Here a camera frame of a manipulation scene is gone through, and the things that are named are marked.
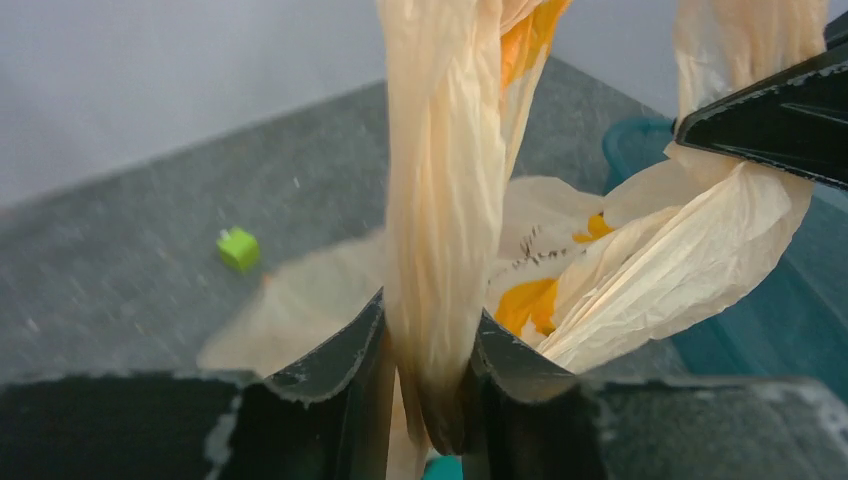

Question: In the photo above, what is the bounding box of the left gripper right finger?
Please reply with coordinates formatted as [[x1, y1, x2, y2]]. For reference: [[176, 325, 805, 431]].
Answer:
[[462, 315, 847, 479]]

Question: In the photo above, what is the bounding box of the teal transparent plastic tray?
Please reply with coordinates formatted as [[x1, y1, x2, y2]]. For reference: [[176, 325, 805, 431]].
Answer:
[[601, 117, 848, 403]]

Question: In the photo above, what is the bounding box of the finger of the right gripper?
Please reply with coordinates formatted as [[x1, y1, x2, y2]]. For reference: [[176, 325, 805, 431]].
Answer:
[[675, 39, 847, 191]]

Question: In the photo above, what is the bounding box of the green cube block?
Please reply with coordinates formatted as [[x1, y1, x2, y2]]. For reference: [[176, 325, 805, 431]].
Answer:
[[216, 227, 260, 273]]

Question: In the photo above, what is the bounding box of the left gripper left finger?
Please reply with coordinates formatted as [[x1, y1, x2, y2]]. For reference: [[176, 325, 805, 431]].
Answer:
[[1, 295, 394, 479]]

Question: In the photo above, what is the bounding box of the translucent orange plastic bag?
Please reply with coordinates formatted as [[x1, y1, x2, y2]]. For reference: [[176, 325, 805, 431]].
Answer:
[[198, 1, 814, 479]]

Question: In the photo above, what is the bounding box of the teal cube block right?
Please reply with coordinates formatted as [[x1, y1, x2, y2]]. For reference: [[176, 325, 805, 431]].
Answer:
[[421, 456, 464, 480]]

